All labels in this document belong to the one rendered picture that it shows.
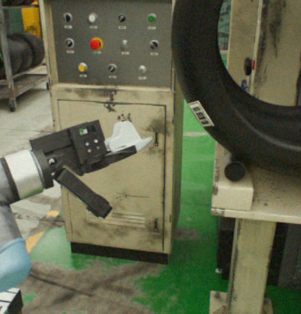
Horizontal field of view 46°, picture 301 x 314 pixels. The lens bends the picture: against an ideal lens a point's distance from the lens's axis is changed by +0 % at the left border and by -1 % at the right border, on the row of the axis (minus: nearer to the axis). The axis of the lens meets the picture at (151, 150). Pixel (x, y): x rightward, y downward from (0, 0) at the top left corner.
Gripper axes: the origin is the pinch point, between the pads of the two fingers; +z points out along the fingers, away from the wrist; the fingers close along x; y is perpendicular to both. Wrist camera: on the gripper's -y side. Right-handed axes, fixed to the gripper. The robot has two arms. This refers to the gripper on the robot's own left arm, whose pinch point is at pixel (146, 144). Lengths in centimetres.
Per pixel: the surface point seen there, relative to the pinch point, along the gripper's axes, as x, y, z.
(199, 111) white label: -0.2, 2.5, 13.2
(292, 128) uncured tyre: 7.7, -10.6, 45.5
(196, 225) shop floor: 118, -73, 69
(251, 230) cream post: 35, -47, 45
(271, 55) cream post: 15, 9, 52
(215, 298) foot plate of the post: 68, -86, 41
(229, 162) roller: 1.1, -10.3, 18.1
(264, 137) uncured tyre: -8.1, -5.5, 21.0
